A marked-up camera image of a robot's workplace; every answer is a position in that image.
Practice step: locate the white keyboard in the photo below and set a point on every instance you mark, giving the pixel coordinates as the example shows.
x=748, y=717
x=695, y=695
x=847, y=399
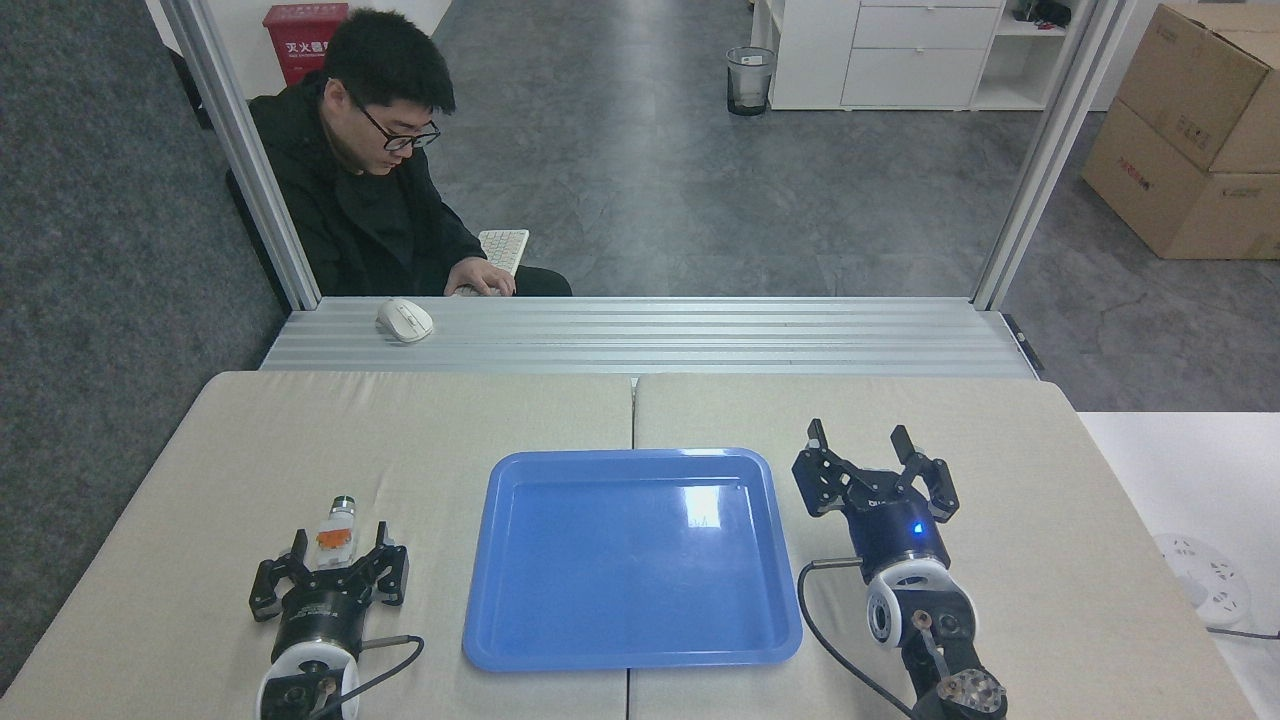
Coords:
x=505, y=248

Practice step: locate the red fire extinguisher box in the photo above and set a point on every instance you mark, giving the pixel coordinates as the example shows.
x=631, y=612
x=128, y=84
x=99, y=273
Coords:
x=300, y=45

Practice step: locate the white drawer cabinet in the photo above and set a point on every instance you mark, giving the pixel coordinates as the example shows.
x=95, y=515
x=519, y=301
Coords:
x=900, y=55

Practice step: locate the white computer mouse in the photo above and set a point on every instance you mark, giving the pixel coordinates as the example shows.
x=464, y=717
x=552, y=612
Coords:
x=405, y=320

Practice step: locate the white round socket reel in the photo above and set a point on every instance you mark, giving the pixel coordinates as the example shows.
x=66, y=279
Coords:
x=1200, y=578

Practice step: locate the large cardboard box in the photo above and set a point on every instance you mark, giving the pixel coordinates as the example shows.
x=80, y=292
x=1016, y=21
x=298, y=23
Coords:
x=1160, y=190

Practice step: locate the black platform end bracket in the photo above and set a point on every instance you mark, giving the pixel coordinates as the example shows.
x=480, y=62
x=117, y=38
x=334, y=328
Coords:
x=1025, y=343

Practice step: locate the person's hand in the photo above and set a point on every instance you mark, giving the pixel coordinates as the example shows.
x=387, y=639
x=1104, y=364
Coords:
x=482, y=276

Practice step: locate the blue plastic tray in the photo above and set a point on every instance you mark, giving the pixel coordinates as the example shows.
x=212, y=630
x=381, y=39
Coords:
x=630, y=560

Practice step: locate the person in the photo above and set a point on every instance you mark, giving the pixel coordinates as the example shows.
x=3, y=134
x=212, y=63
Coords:
x=370, y=210

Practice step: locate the silver aluminium post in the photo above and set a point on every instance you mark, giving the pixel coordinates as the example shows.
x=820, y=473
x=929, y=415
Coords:
x=1045, y=160
x=245, y=160

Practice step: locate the silver aluminium rail platform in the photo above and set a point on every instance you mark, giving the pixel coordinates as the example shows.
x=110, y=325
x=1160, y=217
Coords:
x=650, y=335

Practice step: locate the grey mesh waste bin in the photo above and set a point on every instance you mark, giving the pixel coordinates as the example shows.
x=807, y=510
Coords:
x=750, y=80

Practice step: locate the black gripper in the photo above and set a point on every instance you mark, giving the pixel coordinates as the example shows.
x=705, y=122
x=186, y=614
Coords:
x=895, y=540
x=322, y=618

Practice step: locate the small cardboard box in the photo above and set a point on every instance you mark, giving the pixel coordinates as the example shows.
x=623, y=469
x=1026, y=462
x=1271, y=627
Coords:
x=1200, y=90

